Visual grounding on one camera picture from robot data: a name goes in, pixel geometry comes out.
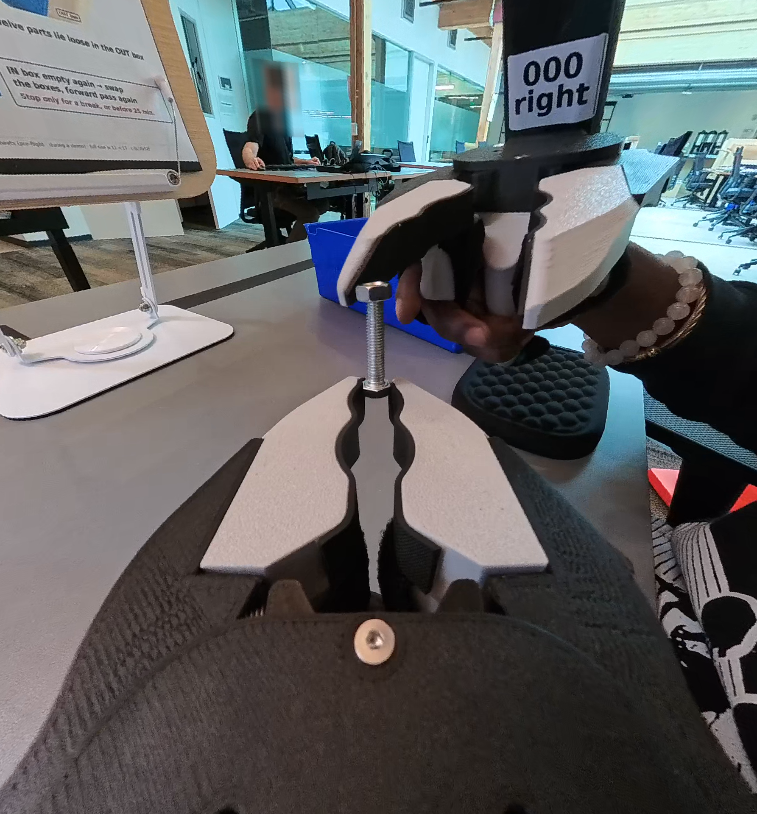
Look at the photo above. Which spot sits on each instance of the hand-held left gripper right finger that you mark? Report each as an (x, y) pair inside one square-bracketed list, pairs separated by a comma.
[(474, 502)]

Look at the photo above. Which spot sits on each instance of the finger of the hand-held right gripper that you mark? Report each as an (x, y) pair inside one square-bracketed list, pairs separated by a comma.
[(378, 241), (575, 241)]

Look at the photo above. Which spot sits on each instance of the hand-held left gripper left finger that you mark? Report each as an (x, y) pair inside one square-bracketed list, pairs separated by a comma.
[(276, 502)]

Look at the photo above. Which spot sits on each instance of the small steel hex nut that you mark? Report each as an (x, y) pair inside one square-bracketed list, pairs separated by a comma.
[(373, 292)]

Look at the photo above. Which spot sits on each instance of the blue plastic bin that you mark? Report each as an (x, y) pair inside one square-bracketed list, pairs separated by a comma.
[(334, 267)]

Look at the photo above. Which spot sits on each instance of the long steel hex bolt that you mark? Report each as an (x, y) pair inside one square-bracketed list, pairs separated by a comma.
[(376, 343)]

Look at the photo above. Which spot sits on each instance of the person's right forearm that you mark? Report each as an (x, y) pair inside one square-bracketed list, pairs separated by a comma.
[(722, 356)]

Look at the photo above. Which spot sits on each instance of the person's right hand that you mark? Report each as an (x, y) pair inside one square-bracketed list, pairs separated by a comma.
[(474, 330)]

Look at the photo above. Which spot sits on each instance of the black backpack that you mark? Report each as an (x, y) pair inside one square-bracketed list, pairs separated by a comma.
[(334, 152)]

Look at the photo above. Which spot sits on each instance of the wood-topped office desk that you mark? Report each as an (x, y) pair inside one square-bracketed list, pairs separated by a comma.
[(302, 175)]

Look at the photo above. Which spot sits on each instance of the black keyboard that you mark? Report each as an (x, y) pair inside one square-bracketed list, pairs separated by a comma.
[(289, 166)]

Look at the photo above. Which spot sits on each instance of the black honeycomb wrist rest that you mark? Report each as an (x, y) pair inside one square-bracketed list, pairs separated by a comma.
[(537, 400)]

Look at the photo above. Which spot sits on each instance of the row of black office chairs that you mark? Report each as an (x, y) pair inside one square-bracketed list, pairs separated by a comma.
[(734, 191)]

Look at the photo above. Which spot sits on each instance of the white poster stand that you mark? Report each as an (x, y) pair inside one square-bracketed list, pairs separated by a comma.
[(98, 356)]

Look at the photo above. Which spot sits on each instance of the black chair armrest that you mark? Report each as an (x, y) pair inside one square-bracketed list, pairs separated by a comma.
[(709, 445)]

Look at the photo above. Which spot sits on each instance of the black white patterned pants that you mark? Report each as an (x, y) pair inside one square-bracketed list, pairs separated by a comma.
[(690, 636)]

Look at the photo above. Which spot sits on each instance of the black angled table legs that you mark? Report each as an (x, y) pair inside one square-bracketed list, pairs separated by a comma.
[(35, 241)]

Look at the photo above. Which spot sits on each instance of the instruction poster on tan board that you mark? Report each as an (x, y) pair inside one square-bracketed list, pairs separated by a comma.
[(66, 76)]

